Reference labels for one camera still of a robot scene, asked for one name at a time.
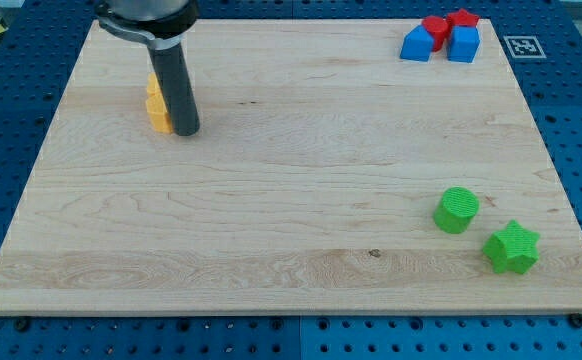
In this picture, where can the green star block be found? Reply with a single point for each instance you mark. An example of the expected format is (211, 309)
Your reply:
(512, 249)

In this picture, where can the red star block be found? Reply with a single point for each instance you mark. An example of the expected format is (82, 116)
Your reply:
(462, 18)

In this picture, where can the wooden board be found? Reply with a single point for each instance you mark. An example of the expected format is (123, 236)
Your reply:
(309, 188)

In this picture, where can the yellow block front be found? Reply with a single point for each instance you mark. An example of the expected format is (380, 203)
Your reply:
(158, 114)

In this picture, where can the yellow block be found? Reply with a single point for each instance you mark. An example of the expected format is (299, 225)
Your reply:
(158, 114)
(153, 86)

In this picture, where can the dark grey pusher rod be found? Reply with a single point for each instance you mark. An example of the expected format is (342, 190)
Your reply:
(173, 79)

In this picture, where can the yellow block rear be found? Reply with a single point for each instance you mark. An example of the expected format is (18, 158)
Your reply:
(153, 86)

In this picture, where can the green cylinder block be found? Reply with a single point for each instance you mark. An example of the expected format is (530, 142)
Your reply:
(455, 210)

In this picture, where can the blue block left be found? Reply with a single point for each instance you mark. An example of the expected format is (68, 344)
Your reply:
(417, 45)

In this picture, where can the red cylinder block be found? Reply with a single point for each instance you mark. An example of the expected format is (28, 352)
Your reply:
(438, 28)

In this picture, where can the blue cube block right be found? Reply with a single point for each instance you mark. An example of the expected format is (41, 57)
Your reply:
(463, 44)

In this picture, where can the white fiducial marker tag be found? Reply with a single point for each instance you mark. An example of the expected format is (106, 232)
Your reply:
(524, 47)

